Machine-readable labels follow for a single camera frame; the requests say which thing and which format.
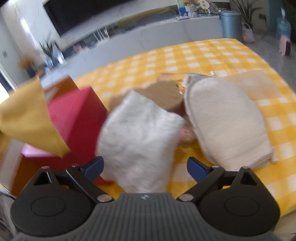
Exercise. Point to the grey metal trash bin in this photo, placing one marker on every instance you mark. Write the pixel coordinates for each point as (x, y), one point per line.
(231, 24)

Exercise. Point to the pink space heater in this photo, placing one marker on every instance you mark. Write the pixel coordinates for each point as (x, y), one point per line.
(285, 46)

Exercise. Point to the green potted plant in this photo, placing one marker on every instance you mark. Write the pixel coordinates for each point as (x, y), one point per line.
(247, 9)

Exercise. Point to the white wifi router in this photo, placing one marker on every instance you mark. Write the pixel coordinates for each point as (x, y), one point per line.
(101, 34)

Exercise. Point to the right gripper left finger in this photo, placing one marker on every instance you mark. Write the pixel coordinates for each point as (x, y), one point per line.
(83, 178)

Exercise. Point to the orange cardboard box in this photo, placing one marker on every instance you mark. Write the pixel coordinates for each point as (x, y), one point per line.
(10, 160)

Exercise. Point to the white marble tv console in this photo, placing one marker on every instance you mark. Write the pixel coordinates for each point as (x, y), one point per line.
(139, 40)

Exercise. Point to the white terry mitt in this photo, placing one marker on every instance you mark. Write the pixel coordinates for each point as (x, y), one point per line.
(229, 126)

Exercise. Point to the brown plush cloth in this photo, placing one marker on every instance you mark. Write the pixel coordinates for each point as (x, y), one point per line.
(163, 93)

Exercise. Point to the green plant in vase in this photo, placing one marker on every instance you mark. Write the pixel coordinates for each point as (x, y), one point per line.
(47, 46)

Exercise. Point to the pink fluffy toy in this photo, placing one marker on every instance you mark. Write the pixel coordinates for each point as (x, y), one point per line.
(187, 134)

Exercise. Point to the blue water jug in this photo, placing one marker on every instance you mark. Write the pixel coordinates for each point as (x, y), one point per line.
(283, 27)

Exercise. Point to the red box lid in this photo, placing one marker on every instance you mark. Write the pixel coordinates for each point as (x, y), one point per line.
(78, 116)

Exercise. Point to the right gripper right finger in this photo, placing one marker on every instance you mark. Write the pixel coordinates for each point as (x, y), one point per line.
(207, 179)

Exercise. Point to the yellow checkered cloth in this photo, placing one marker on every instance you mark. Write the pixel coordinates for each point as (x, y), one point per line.
(213, 58)

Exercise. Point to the white fluffy towel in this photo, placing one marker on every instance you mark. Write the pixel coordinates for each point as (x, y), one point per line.
(138, 142)

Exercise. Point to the black curved television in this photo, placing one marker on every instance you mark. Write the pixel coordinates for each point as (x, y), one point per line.
(66, 15)

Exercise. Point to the pink woven basket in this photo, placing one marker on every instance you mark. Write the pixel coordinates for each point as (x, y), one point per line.
(247, 33)

